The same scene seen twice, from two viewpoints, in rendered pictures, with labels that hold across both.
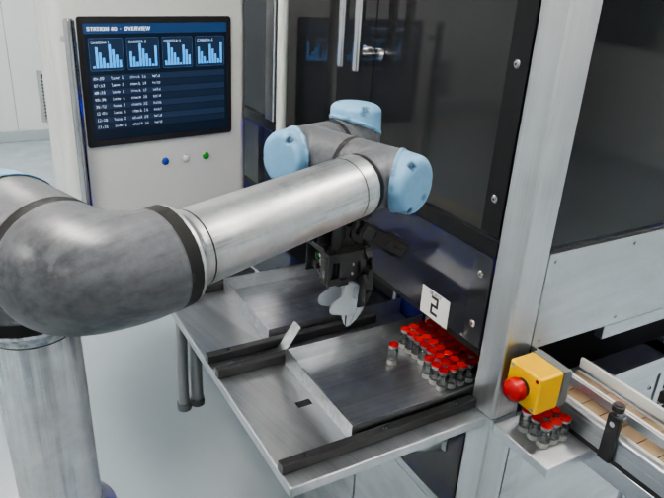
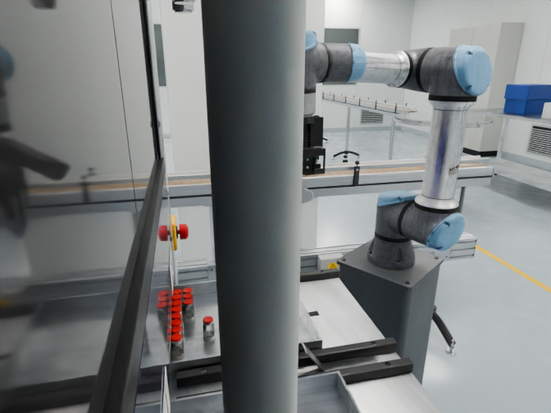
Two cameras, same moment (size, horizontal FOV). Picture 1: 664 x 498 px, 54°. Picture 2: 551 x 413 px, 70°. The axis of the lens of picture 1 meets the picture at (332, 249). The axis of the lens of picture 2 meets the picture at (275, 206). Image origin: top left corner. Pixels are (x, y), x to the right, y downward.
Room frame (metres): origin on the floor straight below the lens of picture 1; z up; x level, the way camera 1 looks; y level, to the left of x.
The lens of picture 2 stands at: (1.70, 0.18, 1.38)
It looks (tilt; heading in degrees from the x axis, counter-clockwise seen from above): 19 degrees down; 198
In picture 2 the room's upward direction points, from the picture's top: straight up
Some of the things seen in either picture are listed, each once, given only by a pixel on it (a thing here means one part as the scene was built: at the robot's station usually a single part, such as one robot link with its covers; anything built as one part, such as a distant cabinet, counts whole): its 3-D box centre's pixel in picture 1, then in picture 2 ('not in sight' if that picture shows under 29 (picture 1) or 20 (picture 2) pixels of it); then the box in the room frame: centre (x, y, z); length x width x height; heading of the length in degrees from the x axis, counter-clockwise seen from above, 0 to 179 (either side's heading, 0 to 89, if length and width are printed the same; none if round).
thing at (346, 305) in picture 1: (344, 306); not in sight; (0.91, -0.03, 1.13); 0.06 x 0.03 x 0.09; 122
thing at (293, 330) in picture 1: (267, 344); (342, 355); (1.13, 0.12, 0.91); 0.14 x 0.03 x 0.06; 121
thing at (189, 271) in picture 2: not in sight; (330, 260); (-0.05, -0.10, 0.49); 1.60 x 0.08 x 0.12; 121
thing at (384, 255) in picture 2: not in sight; (391, 245); (0.47, 0.18, 0.84); 0.15 x 0.15 x 0.10
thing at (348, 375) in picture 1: (390, 370); (221, 319); (1.08, -0.13, 0.90); 0.34 x 0.26 x 0.04; 121
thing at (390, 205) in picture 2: not in sight; (397, 212); (0.47, 0.19, 0.96); 0.13 x 0.12 x 0.14; 50
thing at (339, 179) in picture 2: not in sight; (302, 177); (0.02, -0.23, 0.92); 1.90 x 0.16 x 0.16; 121
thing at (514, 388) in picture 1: (517, 388); (180, 231); (0.90, -0.32, 0.99); 0.04 x 0.04 x 0.04; 31
